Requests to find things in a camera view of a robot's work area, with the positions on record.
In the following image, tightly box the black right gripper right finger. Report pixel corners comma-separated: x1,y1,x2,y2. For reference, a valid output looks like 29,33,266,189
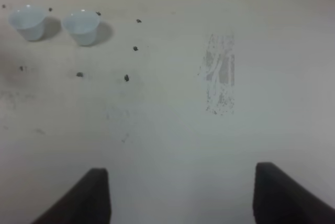
252,162,334,223

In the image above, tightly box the left light blue teacup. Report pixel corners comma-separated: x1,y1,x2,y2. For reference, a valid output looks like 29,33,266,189
8,5,47,41

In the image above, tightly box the right light blue teacup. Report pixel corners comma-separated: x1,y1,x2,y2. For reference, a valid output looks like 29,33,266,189
62,9,100,46

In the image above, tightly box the light blue teacup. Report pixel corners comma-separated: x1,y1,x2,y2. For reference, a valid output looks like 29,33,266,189
8,5,47,41
62,9,100,46

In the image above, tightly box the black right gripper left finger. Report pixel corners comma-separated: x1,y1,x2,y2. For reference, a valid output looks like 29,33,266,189
34,169,112,223

